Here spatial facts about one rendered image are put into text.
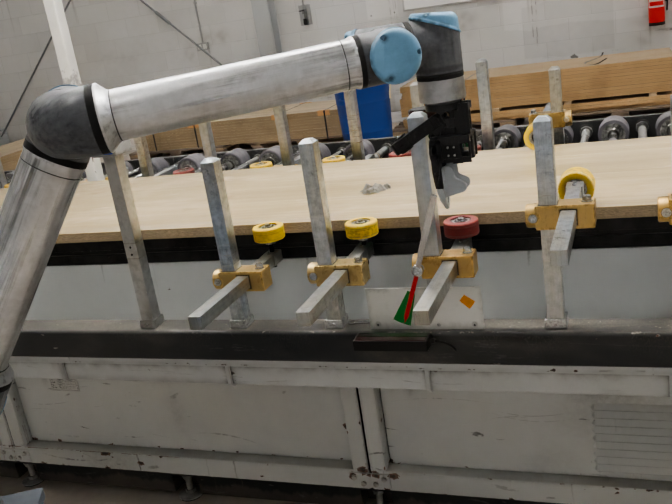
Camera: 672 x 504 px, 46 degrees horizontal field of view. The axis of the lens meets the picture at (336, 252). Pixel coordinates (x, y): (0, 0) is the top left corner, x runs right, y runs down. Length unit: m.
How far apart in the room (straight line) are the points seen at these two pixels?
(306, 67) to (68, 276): 1.34
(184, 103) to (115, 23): 9.22
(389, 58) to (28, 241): 0.72
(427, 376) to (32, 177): 0.96
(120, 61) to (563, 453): 9.03
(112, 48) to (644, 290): 9.21
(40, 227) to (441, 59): 0.79
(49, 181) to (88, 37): 9.32
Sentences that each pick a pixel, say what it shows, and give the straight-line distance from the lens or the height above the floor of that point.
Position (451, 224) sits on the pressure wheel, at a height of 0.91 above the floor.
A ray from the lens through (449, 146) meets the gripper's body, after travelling 1.57.
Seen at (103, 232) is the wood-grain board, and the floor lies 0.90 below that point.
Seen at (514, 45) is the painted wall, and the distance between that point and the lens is 8.81.
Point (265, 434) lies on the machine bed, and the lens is 2.43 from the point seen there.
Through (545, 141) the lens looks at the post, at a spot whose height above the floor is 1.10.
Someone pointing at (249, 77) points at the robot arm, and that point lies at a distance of 1.34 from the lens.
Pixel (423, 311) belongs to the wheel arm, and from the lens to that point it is 1.48.
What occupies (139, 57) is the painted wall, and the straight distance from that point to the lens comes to 10.42.
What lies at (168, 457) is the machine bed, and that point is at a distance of 2.60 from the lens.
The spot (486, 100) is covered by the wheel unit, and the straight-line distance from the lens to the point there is 2.74.
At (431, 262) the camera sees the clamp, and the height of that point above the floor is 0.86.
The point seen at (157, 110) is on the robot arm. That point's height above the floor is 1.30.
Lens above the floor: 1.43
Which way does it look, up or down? 17 degrees down
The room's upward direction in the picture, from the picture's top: 9 degrees counter-clockwise
